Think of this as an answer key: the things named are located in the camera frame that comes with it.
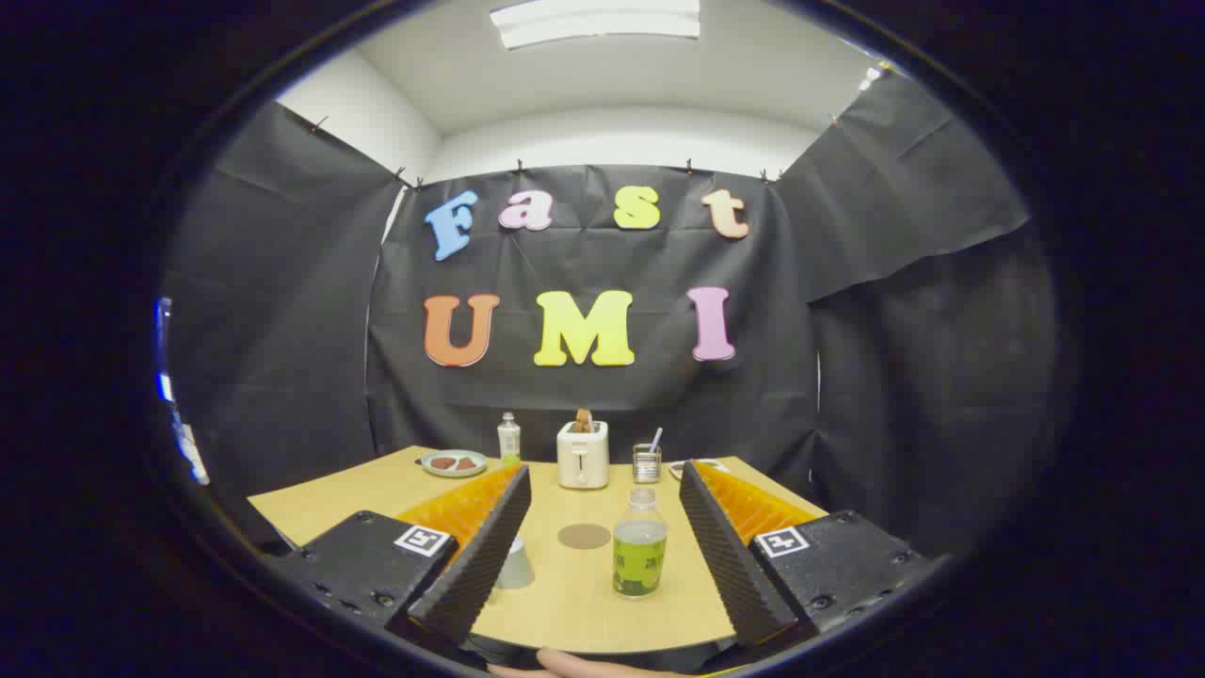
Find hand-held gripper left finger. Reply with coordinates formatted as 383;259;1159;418
268;463;534;651

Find white toaster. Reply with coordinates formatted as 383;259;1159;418
556;420;610;491

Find ceiling light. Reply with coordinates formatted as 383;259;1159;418
489;0;702;51

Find wooden table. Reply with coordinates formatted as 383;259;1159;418
247;445;829;656

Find white cup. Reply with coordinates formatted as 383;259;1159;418
491;535;536;590

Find black backdrop cloth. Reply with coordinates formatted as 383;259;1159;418
160;71;1060;566

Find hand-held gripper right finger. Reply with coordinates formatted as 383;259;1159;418
678;460;942;651

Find green plate with food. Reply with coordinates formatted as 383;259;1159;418
419;449;489;478

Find green label juice bottle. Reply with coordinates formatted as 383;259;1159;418
613;488;668;599

